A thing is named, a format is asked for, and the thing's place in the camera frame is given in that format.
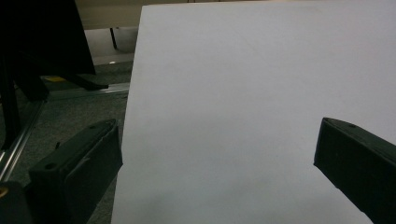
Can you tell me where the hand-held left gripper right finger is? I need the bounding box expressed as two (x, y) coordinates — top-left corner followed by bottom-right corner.
(313, 117), (396, 224)

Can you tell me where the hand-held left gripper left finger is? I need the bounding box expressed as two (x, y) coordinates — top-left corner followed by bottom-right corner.
(27, 118), (123, 224)

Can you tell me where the black stand leg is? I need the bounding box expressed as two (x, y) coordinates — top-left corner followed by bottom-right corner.
(109, 27), (119, 50)

